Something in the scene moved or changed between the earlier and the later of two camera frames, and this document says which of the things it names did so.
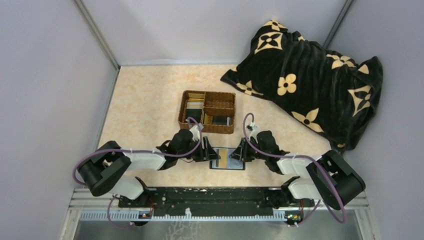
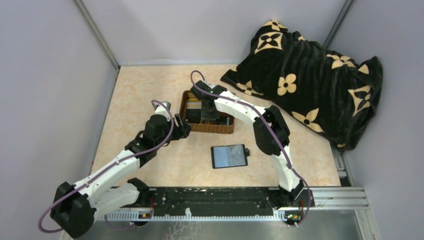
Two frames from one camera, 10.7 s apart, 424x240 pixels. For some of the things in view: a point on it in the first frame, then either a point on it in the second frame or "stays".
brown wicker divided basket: x=214 y=111 stays
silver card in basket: x=194 y=105 stays
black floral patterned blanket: x=336 y=95 stays
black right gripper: x=244 y=149 -> x=208 y=108
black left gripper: x=205 y=149 -> x=182 y=126
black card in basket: x=196 y=113 stays
